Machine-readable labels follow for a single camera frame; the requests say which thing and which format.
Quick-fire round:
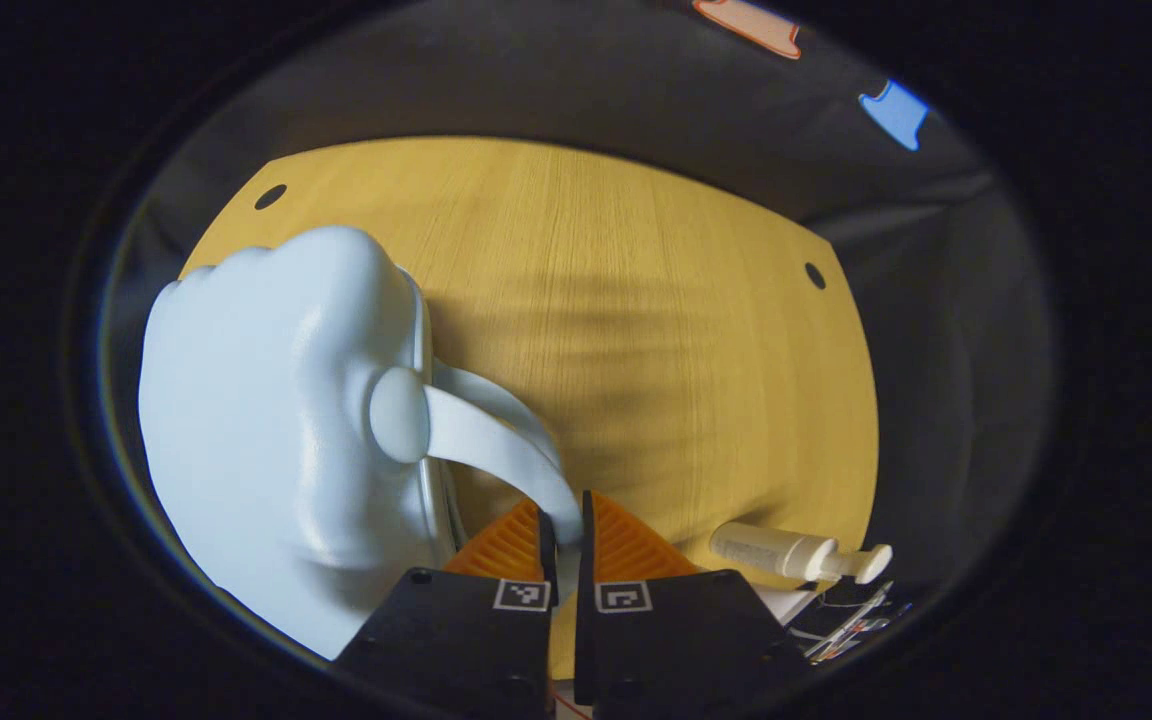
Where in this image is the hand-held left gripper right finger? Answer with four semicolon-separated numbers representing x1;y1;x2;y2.
573;490;812;717

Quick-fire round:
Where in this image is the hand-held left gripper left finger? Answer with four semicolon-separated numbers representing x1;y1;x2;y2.
331;498;559;720

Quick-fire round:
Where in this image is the white pump bottle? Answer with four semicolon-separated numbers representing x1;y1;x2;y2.
708;520;894;587

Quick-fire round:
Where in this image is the dark striped object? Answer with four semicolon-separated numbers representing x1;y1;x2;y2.
801;578;902;666

